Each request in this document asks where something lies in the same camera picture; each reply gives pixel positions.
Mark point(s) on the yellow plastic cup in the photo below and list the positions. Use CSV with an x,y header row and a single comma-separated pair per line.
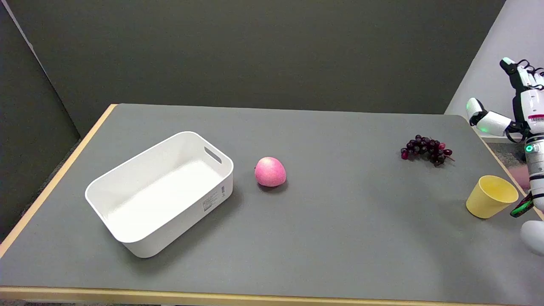
x,y
491,196

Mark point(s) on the white plastic storage bin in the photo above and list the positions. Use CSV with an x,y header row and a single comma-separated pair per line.
x,y
165,193

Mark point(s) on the pink apple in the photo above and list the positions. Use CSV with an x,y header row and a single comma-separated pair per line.
x,y
270,171

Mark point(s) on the dark purple grape bunch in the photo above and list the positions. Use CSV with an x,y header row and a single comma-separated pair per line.
x,y
426,149

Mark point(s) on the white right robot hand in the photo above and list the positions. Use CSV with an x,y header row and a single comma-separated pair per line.
x,y
528,106

